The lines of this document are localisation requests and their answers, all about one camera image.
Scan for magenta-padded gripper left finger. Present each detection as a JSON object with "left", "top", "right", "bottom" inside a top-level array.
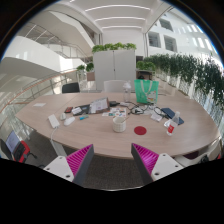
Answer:
[{"left": 43, "top": 143, "right": 95, "bottom": 188}]

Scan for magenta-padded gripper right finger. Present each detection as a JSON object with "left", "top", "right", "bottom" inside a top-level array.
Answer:
[{"left": 130, "top": 143, "right": 185, "bottom": 186}]

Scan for red office chair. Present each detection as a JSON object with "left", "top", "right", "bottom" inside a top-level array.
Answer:
[{"left": 13, "top": 140, "right": 38, "bottom": 164}]

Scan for flat round red coaster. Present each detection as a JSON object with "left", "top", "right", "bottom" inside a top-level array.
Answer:
[{"left": 133, "top": 125, "right": 148, "bottom": 136}]

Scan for white power strip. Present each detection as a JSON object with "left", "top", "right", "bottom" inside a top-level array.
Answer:
[{"left": 47, "top": 113, "right": 61, "bottom": 129}]

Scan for white computer mouse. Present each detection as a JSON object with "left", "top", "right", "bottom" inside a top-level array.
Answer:
[{"left": 63, "top": 116, "right": 77, "bottom": 127}]

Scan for white printed card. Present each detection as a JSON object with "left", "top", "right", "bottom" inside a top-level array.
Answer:
[{"left": 149, "top": 111, "right": 164, "bottom": 123}]

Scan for white grid-pattern mug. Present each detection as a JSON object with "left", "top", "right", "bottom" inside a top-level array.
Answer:
[{"left": 111, "top": 116, "right": 128, "bottom": 134}]

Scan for open white booklet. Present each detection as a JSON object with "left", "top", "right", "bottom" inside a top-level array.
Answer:
[{"left": 88, "top": 97, "right": 111, "bottom": 115}]

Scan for colourful sticker sheet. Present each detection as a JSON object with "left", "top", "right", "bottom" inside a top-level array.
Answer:
[{"left": 101, "top": 106, "right": 128, "bottom": 118}]

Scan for green cat-print tote bag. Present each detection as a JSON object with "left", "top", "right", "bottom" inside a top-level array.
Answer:
[{"left": 134, "top": 79, "right": 160, "bottom": 105}]

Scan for black chair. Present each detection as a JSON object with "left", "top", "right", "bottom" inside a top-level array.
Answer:
[{"left": 61, "top": 82, "right": 81, "bottom": 94}]

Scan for clear white-lidded tumbler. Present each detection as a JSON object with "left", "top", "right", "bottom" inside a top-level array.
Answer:
[{"left": 122, "top": 80, "right": 133, "bottom": 103}]

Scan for white chair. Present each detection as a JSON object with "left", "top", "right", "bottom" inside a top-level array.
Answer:
[{"left": 102, "top": 79, "right": 129, "bottom": 94}]

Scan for row of green hedge plants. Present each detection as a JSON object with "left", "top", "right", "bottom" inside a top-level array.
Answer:
[{"left": 143, "top": 53, "right": 224, "bottom": 111}]

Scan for wooden planter with plants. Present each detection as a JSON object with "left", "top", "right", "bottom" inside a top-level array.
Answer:
[{"left": 135, "top": 60, "right": 157, "bottom": 81}]

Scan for potted green plants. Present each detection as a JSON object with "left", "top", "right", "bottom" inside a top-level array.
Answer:
[{"left": 76, "top": 62, "right": 96, "bottom": 82}]

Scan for white plant-topped cabinet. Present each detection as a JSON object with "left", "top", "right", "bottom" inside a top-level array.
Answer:
[{"left": 91, "top": 42, "right": 138, "bottom": 92}]

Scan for ceiling light strips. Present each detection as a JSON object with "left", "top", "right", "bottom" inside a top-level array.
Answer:
[{"left": 84, "top": 3, "right": 153, "bottom": 30}]

